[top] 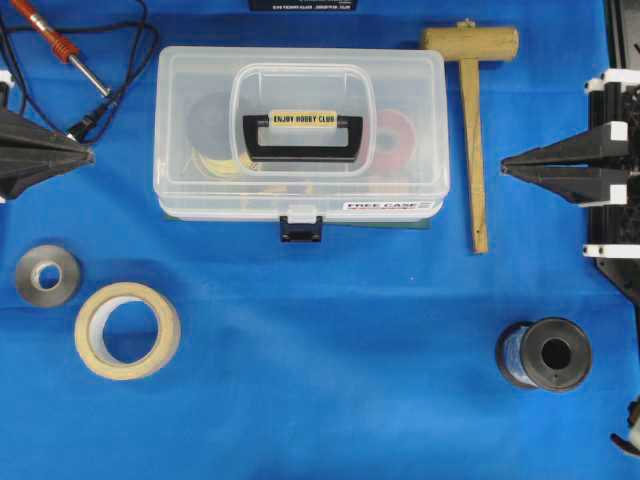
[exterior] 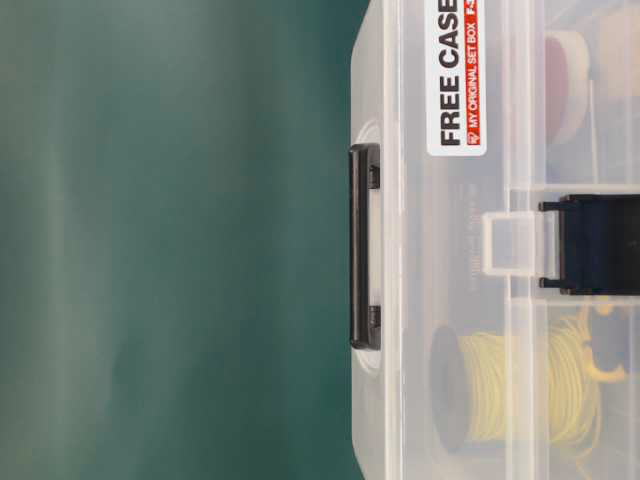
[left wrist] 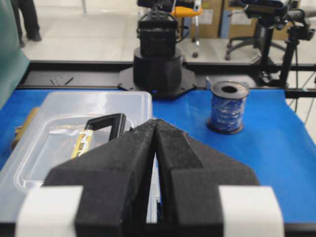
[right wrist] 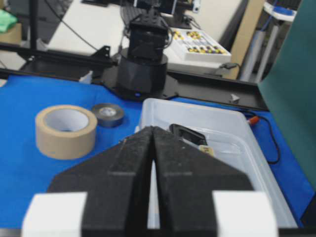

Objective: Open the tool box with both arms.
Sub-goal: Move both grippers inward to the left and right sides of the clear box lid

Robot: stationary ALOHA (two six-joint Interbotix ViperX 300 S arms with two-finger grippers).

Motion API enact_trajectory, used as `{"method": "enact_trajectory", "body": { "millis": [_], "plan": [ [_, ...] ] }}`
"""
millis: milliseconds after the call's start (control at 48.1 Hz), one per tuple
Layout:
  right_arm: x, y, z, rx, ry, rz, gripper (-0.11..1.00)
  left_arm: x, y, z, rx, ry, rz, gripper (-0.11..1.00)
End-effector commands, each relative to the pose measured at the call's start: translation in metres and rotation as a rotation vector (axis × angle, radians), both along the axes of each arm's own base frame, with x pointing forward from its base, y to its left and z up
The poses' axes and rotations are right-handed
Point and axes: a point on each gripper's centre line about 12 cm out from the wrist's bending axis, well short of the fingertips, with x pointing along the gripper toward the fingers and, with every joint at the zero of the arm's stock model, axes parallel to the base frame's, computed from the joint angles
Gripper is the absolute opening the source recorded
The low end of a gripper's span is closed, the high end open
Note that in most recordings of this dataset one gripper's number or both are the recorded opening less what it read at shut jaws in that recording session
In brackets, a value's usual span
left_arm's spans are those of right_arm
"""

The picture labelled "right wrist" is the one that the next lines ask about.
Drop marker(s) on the grey duct tape roll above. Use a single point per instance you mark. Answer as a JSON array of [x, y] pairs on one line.
[[108, 115]]

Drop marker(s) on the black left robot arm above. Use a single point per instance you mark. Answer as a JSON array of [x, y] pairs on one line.
[[143, 65]]

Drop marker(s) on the white tray of coloured parts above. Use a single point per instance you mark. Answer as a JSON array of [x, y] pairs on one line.
[[193, 47]]

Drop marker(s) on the blue table mat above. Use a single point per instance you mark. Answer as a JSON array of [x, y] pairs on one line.
[[24, 171]]

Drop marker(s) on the beige masking tape roll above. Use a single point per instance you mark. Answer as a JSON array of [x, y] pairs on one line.
[[65, 132]]

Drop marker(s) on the black aluminium frame rail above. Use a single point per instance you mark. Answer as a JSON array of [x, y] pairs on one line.
[[66, 66]]

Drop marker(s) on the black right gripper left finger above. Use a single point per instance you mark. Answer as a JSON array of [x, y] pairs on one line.
[[117, 182]]

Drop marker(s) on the green cloth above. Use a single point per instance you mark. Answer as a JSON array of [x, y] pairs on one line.
[[7, 21]]

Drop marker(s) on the black handle inside box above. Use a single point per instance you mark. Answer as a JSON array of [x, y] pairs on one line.
[[191, 137]]

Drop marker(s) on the clear plastic tool box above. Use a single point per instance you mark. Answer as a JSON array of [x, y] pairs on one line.
[[228, 133]]

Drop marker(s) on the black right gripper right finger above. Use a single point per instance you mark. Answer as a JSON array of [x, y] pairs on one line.
[[186, 179]]

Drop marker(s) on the green backdrop board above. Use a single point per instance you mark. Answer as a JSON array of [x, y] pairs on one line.
[[289, 89]]

